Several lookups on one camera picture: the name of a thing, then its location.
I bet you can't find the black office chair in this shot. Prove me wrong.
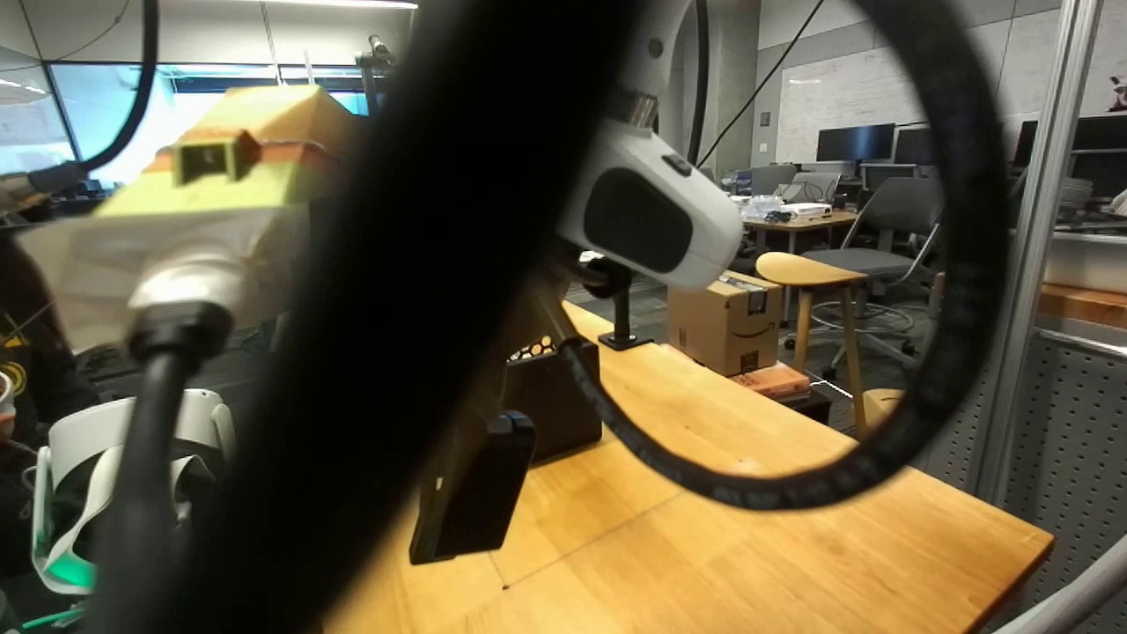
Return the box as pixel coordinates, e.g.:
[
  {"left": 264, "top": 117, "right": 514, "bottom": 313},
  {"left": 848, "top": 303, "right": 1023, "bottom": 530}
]
[{"left": 802, "top": 173, "right": 951, "bottom": 355}]

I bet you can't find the black perforated box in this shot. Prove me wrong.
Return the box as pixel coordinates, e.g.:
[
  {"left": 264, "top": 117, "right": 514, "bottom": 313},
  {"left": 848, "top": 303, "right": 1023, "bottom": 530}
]
[{"left": 506, "top": 353, "right": 604, "bottom": 460}]

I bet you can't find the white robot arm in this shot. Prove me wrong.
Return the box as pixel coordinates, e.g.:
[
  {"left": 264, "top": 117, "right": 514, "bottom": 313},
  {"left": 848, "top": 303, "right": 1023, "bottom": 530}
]
[{"left": 560, "top": 0, "right": 743, "bottom": 288}]

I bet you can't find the white VR headset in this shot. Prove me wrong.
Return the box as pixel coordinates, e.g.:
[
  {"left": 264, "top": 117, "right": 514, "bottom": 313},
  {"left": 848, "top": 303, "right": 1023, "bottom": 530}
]
[{"left": 28, "top": 386, "right": 236, "bottom": 600}]

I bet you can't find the orange green wrist camera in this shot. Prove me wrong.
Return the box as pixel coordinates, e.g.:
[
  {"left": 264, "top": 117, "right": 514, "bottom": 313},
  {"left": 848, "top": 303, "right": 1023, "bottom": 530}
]
[{"left": 19, "top": 85, "right": 358, "bottom": 348}]

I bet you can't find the wooden stool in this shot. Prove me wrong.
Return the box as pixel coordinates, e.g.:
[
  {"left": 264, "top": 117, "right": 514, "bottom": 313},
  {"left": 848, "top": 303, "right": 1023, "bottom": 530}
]
[{"left": 754, "top": 250, "right": 873, "bottom": 432}]

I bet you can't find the black vertical pole stand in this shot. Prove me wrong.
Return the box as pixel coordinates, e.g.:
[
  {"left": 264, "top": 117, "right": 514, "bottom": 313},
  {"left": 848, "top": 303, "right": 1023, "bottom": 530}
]
[{"left": 580, "top": 250, "right": 640, "bottom": 353}]

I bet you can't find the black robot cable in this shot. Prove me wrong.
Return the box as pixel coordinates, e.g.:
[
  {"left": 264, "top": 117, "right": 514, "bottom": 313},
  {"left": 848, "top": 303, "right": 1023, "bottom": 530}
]
[{"left": 81, "top": 0, "right": 1015, "bottom": 634}]

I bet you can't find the cardboard box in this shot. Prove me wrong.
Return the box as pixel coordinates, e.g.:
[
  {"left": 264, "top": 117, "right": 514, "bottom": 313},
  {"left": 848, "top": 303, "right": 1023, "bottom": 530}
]
[{"left": 666, "top": 271, "right": 781, "bottom": 377}]

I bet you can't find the background wooden desk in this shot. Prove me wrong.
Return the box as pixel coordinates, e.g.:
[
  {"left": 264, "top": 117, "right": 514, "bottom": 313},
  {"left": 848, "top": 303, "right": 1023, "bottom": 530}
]
[{"left": 747, "top": 206, "right": 856, "bottom": 252}]

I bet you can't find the aluminium frame post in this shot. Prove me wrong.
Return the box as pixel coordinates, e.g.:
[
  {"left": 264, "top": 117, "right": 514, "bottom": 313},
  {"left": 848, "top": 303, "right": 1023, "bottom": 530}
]
[{"left": 975, "top": 0, "right": 1104, "bottom": 507}]

